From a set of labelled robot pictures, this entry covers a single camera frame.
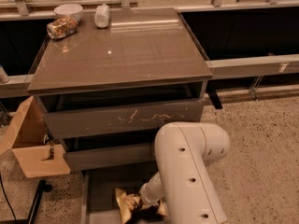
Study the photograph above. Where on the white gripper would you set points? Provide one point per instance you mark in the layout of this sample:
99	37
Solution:
145	194

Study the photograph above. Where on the brown chip bag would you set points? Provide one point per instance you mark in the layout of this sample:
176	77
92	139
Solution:
131	204

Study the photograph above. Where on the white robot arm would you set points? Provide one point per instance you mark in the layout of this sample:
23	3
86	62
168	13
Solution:
181	150

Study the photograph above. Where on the bottom drawer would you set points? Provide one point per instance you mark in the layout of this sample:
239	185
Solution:
99	200

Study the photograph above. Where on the drawer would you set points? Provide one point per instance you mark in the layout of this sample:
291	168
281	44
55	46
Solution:
121	119
99	200
94	154

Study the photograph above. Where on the middle drawer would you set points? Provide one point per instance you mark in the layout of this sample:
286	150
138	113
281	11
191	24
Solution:
94	154

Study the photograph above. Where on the top drawer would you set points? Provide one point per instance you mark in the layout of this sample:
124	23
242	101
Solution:
121	119

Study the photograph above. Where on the grey drawer cabinet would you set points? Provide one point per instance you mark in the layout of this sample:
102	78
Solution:
143	56

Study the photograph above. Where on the black stand base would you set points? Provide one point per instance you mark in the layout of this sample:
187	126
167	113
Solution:
42	187

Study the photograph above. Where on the open cardboard box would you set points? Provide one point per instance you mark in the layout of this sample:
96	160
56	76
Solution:
25	138

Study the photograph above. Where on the white cup at left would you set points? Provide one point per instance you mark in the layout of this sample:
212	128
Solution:
3	76

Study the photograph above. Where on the white bowl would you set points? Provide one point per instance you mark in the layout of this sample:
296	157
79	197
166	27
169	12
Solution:
69	10

